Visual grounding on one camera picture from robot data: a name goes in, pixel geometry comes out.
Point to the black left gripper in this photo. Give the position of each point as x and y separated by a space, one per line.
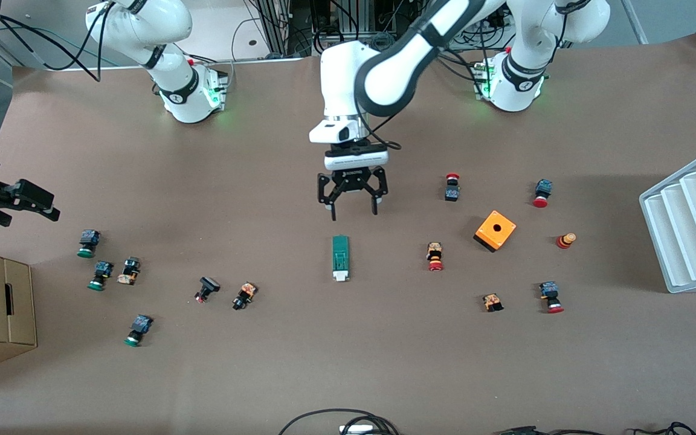
352 177

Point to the green load switch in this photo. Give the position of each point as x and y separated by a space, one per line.
341 254

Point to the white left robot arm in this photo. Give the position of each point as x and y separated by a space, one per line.
342 78

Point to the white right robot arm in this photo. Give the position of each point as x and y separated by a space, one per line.
182 90

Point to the green pushbutton blue contact block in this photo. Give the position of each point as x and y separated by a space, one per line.
89 238
140 326
102 270

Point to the red pushbutton black contact block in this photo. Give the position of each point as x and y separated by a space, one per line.
452 193

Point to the red mushroom button yellow block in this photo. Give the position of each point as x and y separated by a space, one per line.
434 251

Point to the black selector orange contact block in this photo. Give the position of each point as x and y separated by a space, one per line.
245 294

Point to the brown paper table cover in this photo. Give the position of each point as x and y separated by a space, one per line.
348 362

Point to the black pushbutton red tip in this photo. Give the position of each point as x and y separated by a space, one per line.
208 285

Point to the red pushbutton blue contact block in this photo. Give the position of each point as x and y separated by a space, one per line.
549 293
543 188

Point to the red yellow button head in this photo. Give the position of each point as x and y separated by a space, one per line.
564 241

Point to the white grooved tray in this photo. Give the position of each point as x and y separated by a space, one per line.
686 241

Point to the orange button enclosure box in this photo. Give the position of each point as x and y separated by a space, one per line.
503 239

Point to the aluminium frame rack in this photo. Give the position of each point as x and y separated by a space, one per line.
281 24

